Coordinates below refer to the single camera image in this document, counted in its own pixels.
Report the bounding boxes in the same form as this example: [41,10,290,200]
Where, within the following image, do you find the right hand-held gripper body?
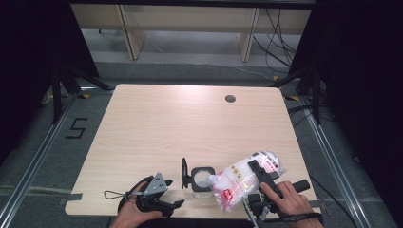
[241,179,311,228]

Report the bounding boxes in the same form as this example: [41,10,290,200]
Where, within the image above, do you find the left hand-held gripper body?
[136,172,169,214]

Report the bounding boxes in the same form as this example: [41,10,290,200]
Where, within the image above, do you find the red and white pouch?
[208,150,288,213]

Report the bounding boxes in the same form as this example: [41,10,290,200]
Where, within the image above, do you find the clear jar with black lid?
[181,157,217,200]

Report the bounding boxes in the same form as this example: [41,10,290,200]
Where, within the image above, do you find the person's right hand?
[259,180,318,219]

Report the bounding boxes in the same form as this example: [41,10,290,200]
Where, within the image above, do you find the person's left hand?
[110,182,163,228]

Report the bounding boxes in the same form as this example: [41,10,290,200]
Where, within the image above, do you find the grey floor tape strip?
[59,192,84,205]

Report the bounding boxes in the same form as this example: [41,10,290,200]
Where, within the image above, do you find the black metal stand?
[50,65,114,124]
[270,67,328,125]

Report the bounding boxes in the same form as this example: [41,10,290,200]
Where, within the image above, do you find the black curtain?
[289,0,403,228]
[0,0,100,166]

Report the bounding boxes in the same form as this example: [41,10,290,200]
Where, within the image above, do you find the light wooden shelf unit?
[69,3,314,63]

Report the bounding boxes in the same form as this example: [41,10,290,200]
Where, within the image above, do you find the black wrist strap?
[278,212,325,224]
[117,176,154,214]

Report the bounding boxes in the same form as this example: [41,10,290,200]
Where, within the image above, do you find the thin grey cord loop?
[104,189,128,200]

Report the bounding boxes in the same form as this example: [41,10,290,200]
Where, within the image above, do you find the black floor cables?
[286,101,336,128]

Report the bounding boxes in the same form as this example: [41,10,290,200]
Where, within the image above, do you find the aluminium floor rail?
[298,96,373,228]
[0,94,81,228]

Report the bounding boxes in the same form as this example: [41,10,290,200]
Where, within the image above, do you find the black hanging cable tangle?
[252,9,302,76]

